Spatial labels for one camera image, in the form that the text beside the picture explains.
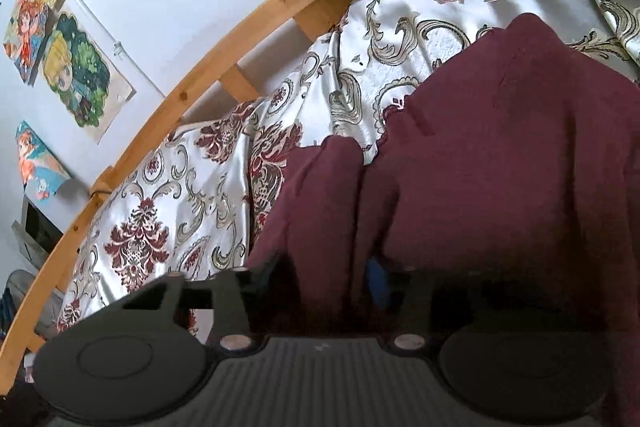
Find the white wall pipe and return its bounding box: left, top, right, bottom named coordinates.
left=64, top=0, right=168, bottom=98

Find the wooden bed frame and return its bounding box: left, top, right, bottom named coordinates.
left=0, top=0, right=640, bottom=358

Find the floral satin blanket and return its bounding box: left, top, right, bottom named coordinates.
left=55, top=0, right=640, bottom=338

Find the maroon long-sleeve shirt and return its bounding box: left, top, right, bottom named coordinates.
left=245, top=13, right=640, bottom=358

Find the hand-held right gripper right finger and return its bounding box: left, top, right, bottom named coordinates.
left=367, top=257, right=435, bottom=354

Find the orange-haired figure blue wall poster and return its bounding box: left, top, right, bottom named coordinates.
left=15, top=121, right=72, bottom=204

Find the blond figure green wall poster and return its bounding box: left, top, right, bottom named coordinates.
left=41, top=9, right=137, bottom=144

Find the grey cloth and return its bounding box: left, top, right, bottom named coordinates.
left=0, top=269, right=67, bottom=339

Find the white framed dark panel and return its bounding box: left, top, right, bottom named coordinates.
left=11, top=196, right=65, bottom=269

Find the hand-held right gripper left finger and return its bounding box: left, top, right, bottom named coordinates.
left=120, top=251, right=282, bottom=354

